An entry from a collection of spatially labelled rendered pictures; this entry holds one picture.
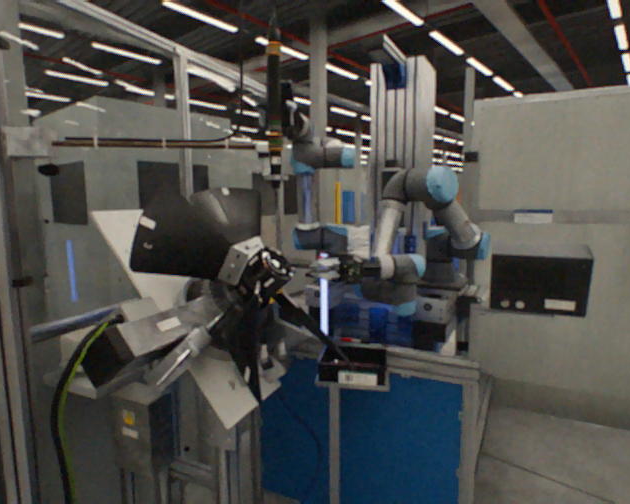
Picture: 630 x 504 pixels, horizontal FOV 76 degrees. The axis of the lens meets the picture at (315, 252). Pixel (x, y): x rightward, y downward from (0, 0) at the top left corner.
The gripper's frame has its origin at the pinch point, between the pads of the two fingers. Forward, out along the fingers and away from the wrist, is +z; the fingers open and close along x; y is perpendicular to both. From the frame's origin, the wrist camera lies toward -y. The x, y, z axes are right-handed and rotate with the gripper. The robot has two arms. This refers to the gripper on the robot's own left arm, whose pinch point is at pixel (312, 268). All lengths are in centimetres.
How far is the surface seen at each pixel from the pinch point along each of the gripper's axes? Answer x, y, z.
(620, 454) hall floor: 122, -30, -180
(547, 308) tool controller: 9, 23, -67
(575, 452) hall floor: 123, -37, -157
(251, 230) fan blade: -12.8, 1.5, 18.7
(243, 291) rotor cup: 1.3, 14.2, 21.9
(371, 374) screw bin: 31.3, 12.1, -16.3
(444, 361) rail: 33, 7, -44
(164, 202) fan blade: -23.3, 20.1, 39.4
